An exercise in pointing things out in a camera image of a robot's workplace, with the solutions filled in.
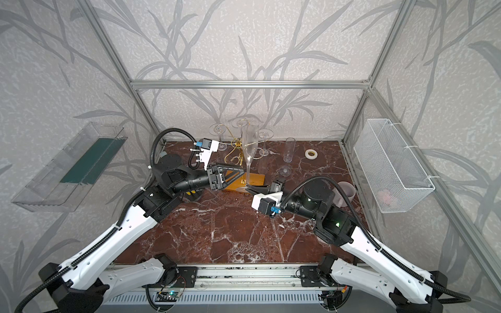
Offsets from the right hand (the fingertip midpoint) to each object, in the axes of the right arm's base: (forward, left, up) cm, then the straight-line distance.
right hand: (250, 181), depth 55 cm
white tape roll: (+45, -32, -40) cm, 68 cm away
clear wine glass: (+32, -16, -21) cm, 41 cm away
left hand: (+3, +3, -1) cm, 4 cm away
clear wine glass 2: (+30, +14, -6) cm, 33 cm away
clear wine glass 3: (+60, +11, -28) cm, 67 cm away
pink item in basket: (+5, -50, -19) cm, 53 cm away
